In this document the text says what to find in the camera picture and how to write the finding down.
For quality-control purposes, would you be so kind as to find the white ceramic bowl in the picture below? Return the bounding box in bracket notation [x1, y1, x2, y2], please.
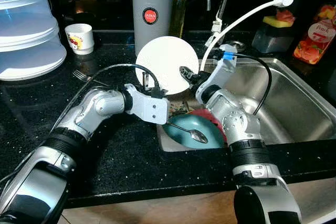
[135, 36, 200, 95]

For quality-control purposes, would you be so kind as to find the silver metal spoon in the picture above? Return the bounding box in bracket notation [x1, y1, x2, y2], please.
[169, 123, 209, 144]

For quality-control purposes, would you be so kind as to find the pink plate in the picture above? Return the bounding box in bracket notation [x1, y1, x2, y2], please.
[189, 108, 227, 143]

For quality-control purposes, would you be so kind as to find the patterned bowl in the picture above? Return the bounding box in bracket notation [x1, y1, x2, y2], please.
[168, 101, 192, 118]

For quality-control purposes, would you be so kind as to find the grey water filter jug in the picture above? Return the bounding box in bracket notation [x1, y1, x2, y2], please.
[131, 0, 212, 57]

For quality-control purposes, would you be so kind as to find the round metal counter fitting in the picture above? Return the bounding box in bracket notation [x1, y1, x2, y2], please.
[228, 40, 246, 50]

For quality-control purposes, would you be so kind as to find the yellow oil bottle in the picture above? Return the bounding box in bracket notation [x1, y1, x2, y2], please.
[171, 0, 190, 38]

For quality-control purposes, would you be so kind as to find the teal plate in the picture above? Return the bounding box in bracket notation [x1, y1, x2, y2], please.
[163, 115, 224, 150]

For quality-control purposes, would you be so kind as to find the dark sponge holder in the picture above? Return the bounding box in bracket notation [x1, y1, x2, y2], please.
[252, 17, 296, 53]

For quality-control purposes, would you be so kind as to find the yellow sponge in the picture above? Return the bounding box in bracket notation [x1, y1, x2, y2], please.
[262, 15, 292, 29]

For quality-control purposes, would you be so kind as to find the stainless steel sink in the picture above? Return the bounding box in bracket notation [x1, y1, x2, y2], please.
[156, 56, 336, 153]

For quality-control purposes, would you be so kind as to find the silver metal fork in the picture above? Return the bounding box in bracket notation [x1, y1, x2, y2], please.
[71, 69, 108, 86]

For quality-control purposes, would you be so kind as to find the red scrubber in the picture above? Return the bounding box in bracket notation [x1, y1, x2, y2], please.
[276, 9, 296, 24]

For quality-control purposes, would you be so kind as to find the white Hello Kitty mug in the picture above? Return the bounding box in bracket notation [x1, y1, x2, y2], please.
[65, 23, 95, 55]

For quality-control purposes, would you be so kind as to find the orange dish soap pump bottle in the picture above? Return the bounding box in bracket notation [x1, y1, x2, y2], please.
[293, 4, 336, 66]

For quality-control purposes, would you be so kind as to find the translucent plastic food cover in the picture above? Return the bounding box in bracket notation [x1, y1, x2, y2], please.
[0, 0, 67, 81]

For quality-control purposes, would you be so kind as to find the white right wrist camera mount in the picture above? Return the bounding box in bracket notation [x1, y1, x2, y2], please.
[195, 46, 238, 104]

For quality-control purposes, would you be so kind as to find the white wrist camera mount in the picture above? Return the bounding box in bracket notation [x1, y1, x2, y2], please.
[126, 83, 171, 126]
[195, 46, 238, 104]

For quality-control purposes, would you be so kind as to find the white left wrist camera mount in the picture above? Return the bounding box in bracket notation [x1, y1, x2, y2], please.
[126, 83, 171, 126]

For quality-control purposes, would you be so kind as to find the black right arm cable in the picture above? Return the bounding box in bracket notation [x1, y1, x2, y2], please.
[226, 51, 272, 115]

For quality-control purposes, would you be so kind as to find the white water hose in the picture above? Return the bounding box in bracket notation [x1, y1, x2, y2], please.
[199, 0, 295, 75]

